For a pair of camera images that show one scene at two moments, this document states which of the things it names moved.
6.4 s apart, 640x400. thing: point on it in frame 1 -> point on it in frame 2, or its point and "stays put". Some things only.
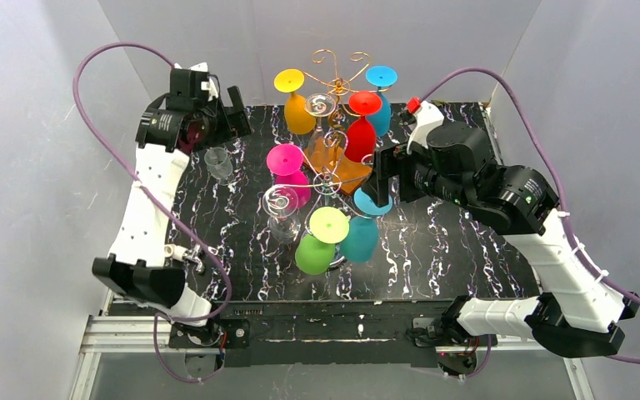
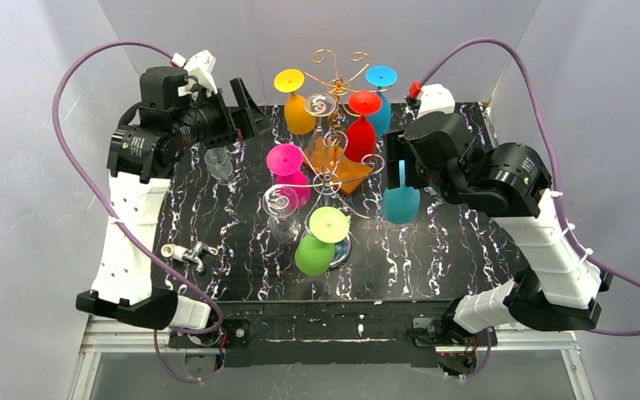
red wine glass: x=360 y=140 stays put
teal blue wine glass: x=363 y=229 -> x=401 y=203
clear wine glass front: x=280 y=202 stays put
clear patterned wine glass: x=217 y=164 stays put
